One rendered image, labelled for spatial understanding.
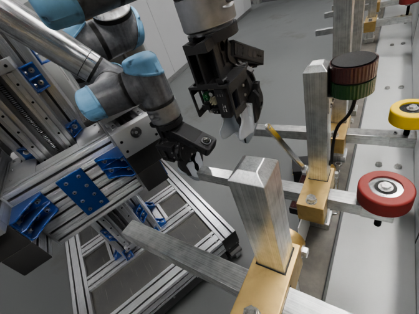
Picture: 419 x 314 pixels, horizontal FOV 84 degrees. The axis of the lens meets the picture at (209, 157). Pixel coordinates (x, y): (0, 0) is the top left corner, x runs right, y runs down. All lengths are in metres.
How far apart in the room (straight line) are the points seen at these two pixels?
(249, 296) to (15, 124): 0.85
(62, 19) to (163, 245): 0.34
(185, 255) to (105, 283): 1.13
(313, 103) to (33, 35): 0.58
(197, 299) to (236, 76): 1.24
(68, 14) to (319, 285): 0.64
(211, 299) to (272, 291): 1.10
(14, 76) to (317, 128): 0.84
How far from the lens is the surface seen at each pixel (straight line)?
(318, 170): 0.52
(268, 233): 0.25
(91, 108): 0.55
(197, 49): 0.33
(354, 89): 0.40
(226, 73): 0.37
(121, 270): 1.47
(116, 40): 0.84
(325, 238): 0.66
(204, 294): 1.43
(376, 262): 0.74
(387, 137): 0.72
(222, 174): 0.61
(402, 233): 0.80
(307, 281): 0.61
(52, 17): 0.39
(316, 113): 0.44
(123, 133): 0.74
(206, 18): 0.33
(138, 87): 0.52
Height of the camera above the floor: 1.27
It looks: 36 degrees down
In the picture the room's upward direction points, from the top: 22 degrees counter-clockwise
